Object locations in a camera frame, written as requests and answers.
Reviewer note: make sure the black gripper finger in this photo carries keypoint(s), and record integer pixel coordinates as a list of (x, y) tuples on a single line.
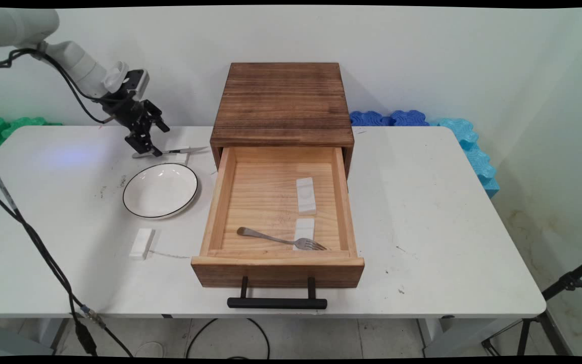
[(155, 117), (142, 140)]

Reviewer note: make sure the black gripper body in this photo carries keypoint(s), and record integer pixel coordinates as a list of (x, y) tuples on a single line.
[(127, 111)]

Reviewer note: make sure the silver table knife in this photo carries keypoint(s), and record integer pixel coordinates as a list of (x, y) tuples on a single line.
[(190, 149)]

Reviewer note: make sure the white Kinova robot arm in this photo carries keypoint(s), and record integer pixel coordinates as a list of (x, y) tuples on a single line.
[(76, 63)]

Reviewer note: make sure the white plate with black rim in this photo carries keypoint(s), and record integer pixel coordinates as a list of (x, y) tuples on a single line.
[(159, 191)]

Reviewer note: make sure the dark wooden drawer cabinet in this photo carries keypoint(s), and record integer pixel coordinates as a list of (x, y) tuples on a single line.
[(282, 101)]

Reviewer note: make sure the light wooden drawer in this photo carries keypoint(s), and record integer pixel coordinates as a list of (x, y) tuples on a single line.
[(271, 197)]

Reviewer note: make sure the silver metal fork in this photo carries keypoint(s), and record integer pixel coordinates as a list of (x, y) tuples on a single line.
[(271, 237)]

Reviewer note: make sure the white round floor disc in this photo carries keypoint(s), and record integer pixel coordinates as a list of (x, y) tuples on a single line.
[(149, 350)]

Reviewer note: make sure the white table leg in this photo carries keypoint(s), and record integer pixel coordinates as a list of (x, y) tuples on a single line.
[(452, 336), (51, 331)]

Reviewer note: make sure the dark blue foam mat piece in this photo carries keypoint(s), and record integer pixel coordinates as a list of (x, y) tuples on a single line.
[(369, 119), (409, 118)]

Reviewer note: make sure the light blue foam mat piece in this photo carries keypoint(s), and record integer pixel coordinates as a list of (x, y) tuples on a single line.
[(457, 132), (483, 169)]

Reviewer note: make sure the black tripod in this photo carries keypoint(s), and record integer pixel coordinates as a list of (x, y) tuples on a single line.
[(569, 282)]

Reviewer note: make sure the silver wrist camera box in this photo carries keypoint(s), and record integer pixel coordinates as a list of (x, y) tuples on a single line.
[(140, 81)]

